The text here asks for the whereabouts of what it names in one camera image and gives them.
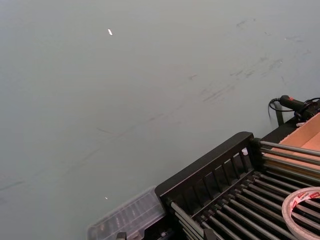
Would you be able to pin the plain pale wall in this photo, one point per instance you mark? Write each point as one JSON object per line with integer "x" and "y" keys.
{"x": 125, "y": 100}

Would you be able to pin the clear plastic case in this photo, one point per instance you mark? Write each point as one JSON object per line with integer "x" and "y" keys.
{"x": 130, "y": 215}

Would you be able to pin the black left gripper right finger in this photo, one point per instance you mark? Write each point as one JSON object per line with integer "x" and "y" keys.
{"x": 210, "y": 235}

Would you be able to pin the shallow brown cardboard tray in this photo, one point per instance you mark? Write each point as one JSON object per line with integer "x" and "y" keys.
{"x": 307, "y": 135}

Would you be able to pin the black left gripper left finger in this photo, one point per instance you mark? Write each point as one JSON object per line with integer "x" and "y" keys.
{"x": 121, "y": 236}

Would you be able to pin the small white plastic piece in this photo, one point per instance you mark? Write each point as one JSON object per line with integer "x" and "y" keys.
{"x": 244, "y": 152}

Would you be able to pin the black rack with steel bars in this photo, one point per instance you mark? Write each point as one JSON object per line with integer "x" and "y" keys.
{"x": 225, "y": 190}

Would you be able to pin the roll of white tape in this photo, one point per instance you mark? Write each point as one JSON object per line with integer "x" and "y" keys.
{"x": 287, "y": 210}

